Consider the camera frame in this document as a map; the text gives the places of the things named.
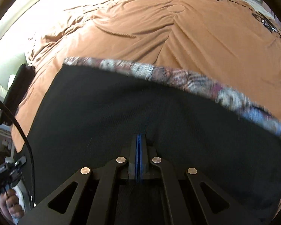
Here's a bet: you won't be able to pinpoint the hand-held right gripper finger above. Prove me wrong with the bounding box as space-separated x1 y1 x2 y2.
140 133 260 225
17 133 139 225

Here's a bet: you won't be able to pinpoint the black pants white print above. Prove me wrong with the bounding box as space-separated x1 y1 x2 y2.
19 63 281 221

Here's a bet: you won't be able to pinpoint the person's left hand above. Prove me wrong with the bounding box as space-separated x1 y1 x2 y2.
0 189 26 219

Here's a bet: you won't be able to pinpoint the folded black clothes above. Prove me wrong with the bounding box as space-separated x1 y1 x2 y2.
0 64 36 125

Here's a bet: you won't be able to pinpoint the cream padded headboard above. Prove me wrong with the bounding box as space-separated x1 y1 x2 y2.
0 0 110 94

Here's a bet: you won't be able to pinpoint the orange blanket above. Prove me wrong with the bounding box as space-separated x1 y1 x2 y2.
10 0 281 216

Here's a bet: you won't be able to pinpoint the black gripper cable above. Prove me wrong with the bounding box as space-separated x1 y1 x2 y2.
0 94 36 208

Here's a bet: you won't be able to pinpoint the tangled black cables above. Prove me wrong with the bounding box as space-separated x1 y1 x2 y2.
217 0 281 39

